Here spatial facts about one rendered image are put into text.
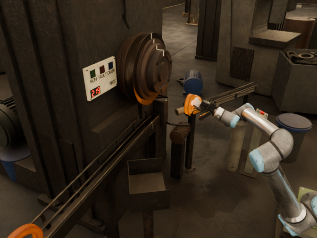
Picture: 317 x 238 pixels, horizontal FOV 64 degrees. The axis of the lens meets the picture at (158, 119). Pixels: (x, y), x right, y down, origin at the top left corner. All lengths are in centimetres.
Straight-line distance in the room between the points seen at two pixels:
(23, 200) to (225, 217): 168
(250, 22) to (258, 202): 266
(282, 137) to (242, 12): 294
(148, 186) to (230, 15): 326
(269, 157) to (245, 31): 298
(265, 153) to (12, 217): 193
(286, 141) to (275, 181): 23
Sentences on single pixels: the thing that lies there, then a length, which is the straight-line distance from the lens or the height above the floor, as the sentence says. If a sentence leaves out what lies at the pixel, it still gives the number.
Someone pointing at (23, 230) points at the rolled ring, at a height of 76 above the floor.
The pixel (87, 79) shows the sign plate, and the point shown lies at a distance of 138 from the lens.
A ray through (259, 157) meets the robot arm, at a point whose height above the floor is 84.
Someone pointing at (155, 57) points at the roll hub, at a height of 123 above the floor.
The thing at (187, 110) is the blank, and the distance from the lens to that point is 183.
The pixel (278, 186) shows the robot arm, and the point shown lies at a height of 64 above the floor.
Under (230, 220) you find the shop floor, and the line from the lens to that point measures 219.
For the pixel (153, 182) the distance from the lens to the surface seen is 152.
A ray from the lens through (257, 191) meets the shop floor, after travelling 248.
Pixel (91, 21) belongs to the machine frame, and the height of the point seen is 146.
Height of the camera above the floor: 166
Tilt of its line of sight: 30 degrees down
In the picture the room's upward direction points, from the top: straight up
